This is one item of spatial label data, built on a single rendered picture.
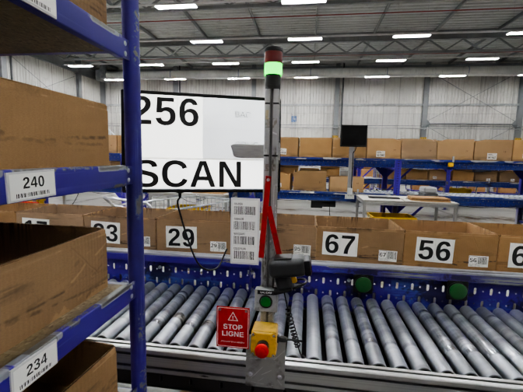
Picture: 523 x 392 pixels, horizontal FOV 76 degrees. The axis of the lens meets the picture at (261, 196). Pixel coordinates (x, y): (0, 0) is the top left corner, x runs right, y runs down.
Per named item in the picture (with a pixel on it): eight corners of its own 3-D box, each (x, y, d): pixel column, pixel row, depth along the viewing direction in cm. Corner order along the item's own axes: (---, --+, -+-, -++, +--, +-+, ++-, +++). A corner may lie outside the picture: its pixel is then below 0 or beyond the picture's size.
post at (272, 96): (245, 386, 102) (250, 88, 91) (247, 376, 106) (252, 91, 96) (284, 390, 100) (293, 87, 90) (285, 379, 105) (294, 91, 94)
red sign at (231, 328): (216, 346, 101) (216, 306, 100) (217, 344, 102) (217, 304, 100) (268, 351, 99) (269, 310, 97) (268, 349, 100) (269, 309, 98)
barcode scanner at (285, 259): (314, 295, 90) (310, 257, 89) (271, 297, 92) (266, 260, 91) (314, 285, 96) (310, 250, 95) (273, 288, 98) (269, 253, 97)
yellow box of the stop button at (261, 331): (249, 359, 92) (249, 334, 91) (254, 342, 101) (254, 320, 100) (302, 365, 90) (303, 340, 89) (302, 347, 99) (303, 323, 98)
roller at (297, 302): (284, 371, 103) (285, 356, 103) (292, 300, 155) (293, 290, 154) (300, 372, 103) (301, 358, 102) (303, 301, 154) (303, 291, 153)
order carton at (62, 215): (16, 243, 177) (15, 211, 175) (57, 231, 206) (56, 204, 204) (84, 246, 172) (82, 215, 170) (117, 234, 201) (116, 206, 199)
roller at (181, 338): (169, 342, 108) (182, 349, 108) (213, 282, 159) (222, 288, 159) (163, 355, 109) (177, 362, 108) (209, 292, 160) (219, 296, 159)
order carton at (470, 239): (401, 267, 151) (404, 230, 149) (387, 249, 180) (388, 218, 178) (496, 272, 145) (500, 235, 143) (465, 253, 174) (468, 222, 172)
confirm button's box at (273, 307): (254, 312, 96) (254, 289, 95) (255, 307, 99) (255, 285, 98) (277, 313, 95) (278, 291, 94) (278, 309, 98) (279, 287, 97)
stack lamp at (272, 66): (263, 73, 91) (263, 50, 90) (265, 77, 96) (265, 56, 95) (281, 72, 90) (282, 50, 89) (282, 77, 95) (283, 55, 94)
